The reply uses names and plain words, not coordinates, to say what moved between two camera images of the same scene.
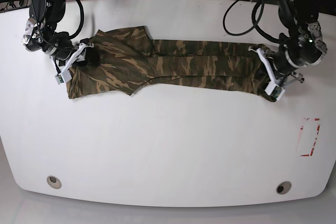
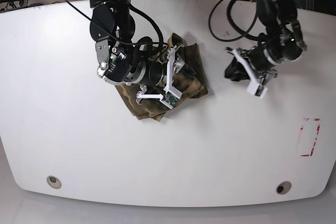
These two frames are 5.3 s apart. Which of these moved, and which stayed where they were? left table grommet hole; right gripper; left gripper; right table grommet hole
Moved: left gripper; right gripper
Stayed: right table grommet hole; left table grommet hole
